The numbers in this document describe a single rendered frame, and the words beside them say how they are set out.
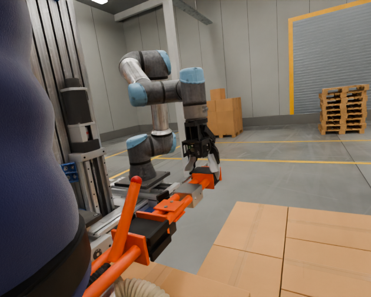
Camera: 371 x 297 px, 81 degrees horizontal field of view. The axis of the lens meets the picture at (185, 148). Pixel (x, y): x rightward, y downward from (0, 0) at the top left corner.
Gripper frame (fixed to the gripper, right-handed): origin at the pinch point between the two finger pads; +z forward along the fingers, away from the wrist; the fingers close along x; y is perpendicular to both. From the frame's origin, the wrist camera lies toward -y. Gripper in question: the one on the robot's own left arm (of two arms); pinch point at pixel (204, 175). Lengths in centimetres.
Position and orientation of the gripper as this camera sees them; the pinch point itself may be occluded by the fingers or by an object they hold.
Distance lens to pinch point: 76.8
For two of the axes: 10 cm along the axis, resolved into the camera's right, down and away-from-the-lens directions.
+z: 1.1, 9.7, 2.1
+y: -4.6, 2.4, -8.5
